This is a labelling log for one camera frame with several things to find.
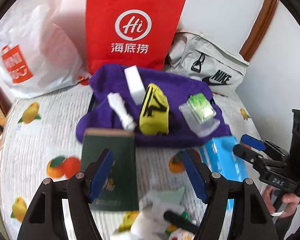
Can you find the red paper shopping bag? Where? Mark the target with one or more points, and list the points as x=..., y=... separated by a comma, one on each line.
x=132, y=30

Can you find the green pocket tissue packet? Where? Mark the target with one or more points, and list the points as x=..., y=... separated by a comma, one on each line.
x=200, y=107

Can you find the white tissue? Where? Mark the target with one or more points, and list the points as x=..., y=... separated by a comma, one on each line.
x=119, y=107

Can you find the white sponge block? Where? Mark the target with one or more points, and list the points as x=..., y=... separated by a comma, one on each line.
x=134, y=82

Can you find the purple towel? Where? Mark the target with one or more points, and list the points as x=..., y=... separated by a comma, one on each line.
x=109, y=85

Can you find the blue tissue pack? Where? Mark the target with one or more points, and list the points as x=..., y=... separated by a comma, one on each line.
x=222, y=160

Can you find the translucent white plastic wrapper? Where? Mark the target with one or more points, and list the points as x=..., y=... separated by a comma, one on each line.
x=150, y=210

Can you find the yellow pouch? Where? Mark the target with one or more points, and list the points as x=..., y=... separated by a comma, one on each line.
x=153, y=110

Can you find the black plastic clip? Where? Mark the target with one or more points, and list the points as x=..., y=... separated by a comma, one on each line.
x=180, y=221

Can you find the dark green box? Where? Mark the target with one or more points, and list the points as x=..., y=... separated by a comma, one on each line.
x=119, y=165

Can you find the person's right hand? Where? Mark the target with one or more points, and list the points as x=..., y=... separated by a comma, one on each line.
x=289, y=206

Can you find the grey waist bag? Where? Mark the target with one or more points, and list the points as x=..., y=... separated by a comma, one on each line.
x=215, y=62

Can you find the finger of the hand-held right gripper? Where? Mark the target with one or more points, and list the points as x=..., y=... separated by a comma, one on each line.
x=252, y=142
x=247, y=156

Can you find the brown wooden door frame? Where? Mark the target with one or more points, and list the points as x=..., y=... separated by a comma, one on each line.
x=261, y=22

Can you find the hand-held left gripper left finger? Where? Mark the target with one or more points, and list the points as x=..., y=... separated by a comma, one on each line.
x=102, y=175

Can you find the white plastic shopping bag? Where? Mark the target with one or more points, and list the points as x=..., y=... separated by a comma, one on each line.
x=44, y=42

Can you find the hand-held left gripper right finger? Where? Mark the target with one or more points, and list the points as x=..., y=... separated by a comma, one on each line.
x=195, y=175

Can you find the fruit print tablecloth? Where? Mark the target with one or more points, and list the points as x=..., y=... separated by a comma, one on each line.
x=52, y=135

